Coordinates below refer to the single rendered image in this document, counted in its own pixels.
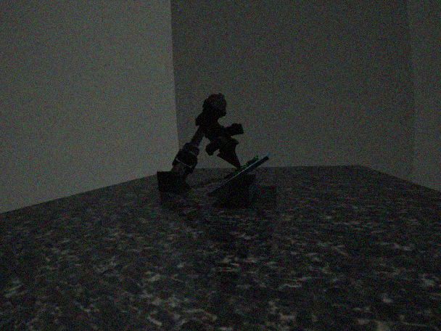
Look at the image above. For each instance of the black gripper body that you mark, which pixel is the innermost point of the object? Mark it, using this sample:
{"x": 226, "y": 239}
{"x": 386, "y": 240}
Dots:
{"x": 217, "y": 141}

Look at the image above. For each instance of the blue-grey switch panel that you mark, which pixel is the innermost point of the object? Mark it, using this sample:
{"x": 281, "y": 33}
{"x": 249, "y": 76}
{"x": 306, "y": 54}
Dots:
{"x": 243, "y": 185}

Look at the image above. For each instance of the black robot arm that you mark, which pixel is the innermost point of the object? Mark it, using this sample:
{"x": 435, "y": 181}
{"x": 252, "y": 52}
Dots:
{"x": 213, "y": 108}

